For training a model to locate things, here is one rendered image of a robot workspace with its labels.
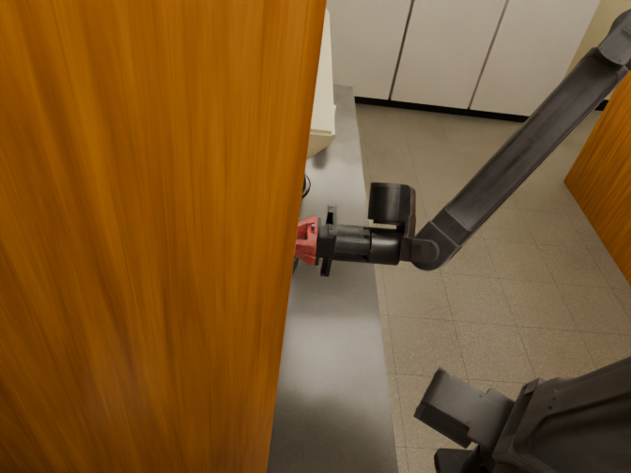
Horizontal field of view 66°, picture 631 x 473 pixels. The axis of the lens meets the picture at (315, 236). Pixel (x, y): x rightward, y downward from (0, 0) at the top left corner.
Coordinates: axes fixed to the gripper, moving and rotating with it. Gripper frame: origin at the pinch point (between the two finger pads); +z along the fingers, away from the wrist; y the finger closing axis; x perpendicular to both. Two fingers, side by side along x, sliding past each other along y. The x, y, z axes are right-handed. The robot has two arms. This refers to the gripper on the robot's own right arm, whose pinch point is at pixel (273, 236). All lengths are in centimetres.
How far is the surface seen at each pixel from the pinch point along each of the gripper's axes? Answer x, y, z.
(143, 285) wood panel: 27.5, 21.8, 9.9
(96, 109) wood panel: 26.3, 37.7, 10.7
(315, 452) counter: 23.3, -24.3, -9.4
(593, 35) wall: -329, -88, -230
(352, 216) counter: -37, -29, -18
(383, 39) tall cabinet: -284, -91, -60
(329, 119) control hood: 16.5, 32.4, -4.4
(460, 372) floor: -50, -125, -80
